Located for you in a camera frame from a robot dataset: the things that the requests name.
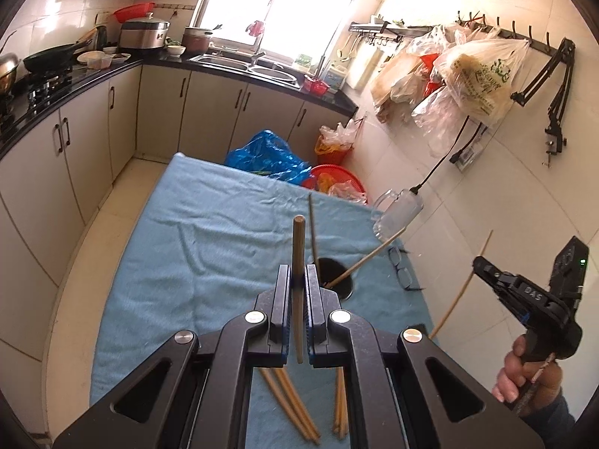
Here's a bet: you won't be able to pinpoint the wooden chopstick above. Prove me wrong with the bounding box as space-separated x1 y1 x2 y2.
338 368 348 440
325 226 407 289
259 368 315 444
291 215 305 364
428 229 495 340
333 367 343 437
273 368 321 445

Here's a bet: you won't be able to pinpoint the right hand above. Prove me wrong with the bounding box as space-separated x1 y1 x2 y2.
492 336 562 410

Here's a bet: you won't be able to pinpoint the wooden chopstick on cloth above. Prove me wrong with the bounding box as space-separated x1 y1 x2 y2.
273 368 321 445
259 368 315 444
338 368 348 440
333 367 343 437

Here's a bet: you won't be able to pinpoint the dark grey utensil holder cup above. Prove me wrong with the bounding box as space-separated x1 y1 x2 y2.
319 257 353 301

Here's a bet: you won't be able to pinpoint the wooden chopstick in holder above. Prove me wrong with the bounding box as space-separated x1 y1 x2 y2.
325 226 407 289

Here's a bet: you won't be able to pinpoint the blue table cloth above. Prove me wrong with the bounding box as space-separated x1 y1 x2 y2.
89 151 435 449

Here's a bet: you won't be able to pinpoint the black framed eyeglasses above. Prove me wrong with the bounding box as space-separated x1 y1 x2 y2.
387 245 423 292

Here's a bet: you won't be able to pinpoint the glass beer mug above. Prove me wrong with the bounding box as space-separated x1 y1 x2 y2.
372 189 423 241

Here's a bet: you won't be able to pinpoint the red plastic basin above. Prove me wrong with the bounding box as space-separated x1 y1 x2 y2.
301 164 368 205

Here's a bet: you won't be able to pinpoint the white plastic shopping bag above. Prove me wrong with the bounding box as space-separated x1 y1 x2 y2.
434 37 529 128

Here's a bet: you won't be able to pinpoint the blue plastic bag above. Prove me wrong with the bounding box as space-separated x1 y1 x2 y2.
224 130 312 186

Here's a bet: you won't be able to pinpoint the brown cooking pot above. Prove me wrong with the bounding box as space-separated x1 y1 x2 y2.
182 27 213 55

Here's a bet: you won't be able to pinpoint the sink faucet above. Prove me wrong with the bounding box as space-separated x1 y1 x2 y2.
251 20 266 66

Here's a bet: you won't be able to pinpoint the black frying pan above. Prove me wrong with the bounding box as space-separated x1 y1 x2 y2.
22 40 90 74

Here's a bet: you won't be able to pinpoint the silver rice cooker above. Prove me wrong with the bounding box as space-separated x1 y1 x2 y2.
119 16 170 50

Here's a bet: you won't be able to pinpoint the steel kettle pot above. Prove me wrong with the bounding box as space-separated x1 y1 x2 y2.
0 53 19 95

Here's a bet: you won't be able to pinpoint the red colander basket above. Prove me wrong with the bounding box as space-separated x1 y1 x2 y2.
114 2 155 23

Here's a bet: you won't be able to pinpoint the black power cable plug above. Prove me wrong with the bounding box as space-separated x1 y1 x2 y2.
409 116 470 196

